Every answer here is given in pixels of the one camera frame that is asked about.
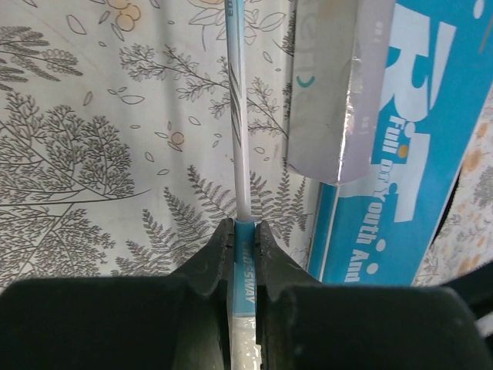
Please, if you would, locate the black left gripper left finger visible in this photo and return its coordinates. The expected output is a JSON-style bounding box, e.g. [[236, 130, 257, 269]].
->
[[1, 219, 234, 369]]

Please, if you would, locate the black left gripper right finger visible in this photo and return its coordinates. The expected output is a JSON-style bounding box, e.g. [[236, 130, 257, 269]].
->
[[254, 222, 485, 369]]

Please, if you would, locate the blue racket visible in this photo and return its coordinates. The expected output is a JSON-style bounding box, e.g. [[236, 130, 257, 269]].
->
[[224, 0, 261, 369]]

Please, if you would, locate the blue badminton racket cover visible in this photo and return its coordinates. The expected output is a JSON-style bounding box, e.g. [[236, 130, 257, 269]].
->
[[308, 1, 492, 285]]

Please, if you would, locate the floral tablecloth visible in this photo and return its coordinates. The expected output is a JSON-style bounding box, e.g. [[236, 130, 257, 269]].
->
[[1, 1, 492, 291]]

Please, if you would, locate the clear plastic grip box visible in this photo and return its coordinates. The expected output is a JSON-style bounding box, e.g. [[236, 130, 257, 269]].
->
[[287, 0, 395, 186]]

